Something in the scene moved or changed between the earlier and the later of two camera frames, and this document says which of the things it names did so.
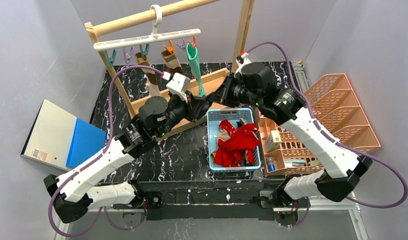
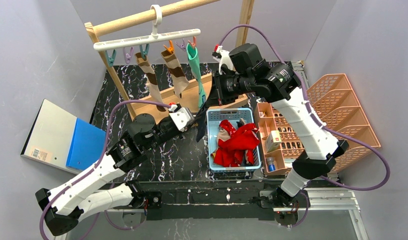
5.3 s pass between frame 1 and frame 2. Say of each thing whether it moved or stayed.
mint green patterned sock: stayed
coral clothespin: stayed
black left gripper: moved
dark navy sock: moved
